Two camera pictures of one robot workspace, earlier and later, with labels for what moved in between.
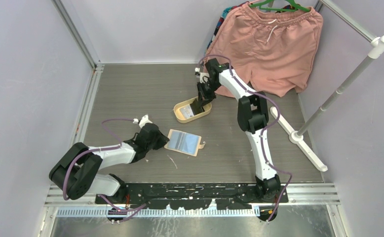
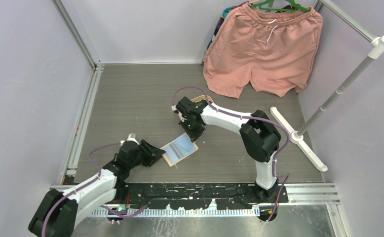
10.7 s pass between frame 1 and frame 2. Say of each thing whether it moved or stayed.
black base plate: stayed
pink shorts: stayed
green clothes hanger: stayed
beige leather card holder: moved
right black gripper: moved
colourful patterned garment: stayed
